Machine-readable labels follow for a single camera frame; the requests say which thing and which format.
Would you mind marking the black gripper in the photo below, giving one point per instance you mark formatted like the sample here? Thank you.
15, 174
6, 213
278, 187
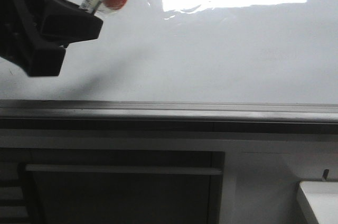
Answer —
61, 21

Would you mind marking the dark cabinet with grey bar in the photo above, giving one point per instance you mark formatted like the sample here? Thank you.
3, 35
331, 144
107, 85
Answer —
97, 186

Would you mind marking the white plastic tray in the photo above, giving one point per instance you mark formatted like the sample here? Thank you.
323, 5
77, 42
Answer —
318, 201

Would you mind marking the white whiteboard with grey frame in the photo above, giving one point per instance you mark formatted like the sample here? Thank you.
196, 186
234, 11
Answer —
232, 60

